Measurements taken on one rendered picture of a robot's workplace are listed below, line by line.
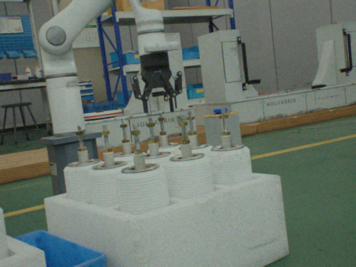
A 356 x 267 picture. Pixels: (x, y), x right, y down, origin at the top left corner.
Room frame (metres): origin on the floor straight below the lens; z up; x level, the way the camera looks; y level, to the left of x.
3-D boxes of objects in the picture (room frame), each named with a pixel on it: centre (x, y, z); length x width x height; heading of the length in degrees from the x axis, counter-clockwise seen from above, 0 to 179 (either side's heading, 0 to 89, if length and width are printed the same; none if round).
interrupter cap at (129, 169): (0.90, 0.08, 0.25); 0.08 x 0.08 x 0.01
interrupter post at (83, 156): (1.09, 0.23, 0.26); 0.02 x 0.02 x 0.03
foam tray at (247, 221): (1.06, 0.06, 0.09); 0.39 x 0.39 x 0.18; 38
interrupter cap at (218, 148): (1.04, -0.10, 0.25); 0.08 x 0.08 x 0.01
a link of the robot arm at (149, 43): (1.21, 0.03, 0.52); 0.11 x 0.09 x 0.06; 23
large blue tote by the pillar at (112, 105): (5.65, 0.96, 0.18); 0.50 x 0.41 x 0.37; 34
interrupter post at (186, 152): (0.97, -0.01, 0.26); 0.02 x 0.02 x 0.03
